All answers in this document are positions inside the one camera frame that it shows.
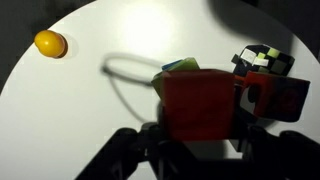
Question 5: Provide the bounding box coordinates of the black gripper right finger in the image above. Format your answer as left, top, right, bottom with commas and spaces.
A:
229, 125, 320, 180

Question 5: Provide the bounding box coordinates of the black white checkered cube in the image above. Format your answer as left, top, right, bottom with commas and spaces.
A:
231, 44, 296, 78

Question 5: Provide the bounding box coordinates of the yellow-green block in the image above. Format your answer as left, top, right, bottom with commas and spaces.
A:
151, 56, 201, 100

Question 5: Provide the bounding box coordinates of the orange block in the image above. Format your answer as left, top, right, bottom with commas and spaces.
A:
162, 68, 236, 142

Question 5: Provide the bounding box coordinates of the multicoloured toy cube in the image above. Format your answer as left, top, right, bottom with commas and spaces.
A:
234, 71, 311, 123

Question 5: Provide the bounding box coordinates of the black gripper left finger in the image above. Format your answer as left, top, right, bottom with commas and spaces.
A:
75, 122, 202, 180

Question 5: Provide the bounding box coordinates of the yellow rounded block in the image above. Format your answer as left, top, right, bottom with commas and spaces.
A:
33, 29, 69, 59

